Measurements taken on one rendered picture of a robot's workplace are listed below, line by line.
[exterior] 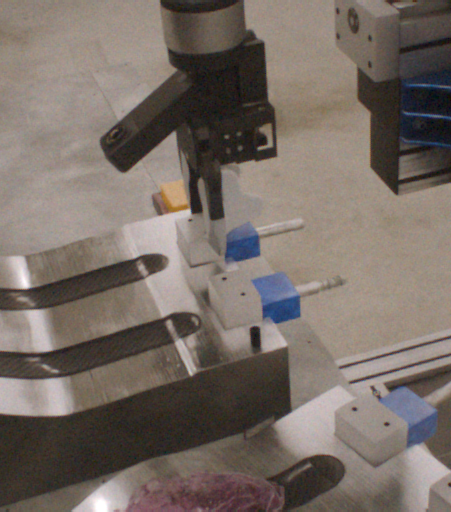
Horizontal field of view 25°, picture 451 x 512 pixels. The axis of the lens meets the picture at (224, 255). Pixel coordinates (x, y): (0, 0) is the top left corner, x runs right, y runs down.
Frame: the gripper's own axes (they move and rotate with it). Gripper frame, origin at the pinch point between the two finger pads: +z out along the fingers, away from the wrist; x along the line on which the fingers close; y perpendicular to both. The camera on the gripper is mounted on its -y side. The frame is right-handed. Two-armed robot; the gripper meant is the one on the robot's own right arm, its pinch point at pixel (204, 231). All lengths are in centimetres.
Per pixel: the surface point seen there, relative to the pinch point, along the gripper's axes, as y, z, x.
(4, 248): -19.3, 11.2, 23.6
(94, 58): 33, 92, 263
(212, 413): -5.7, 7.6, -17.8
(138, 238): -6.0, 2.1, 4.9
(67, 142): -6.6, 11.2, 47.4
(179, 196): 2.5, 7.5, 19.7
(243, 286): 0.3, -0.6, -11.3
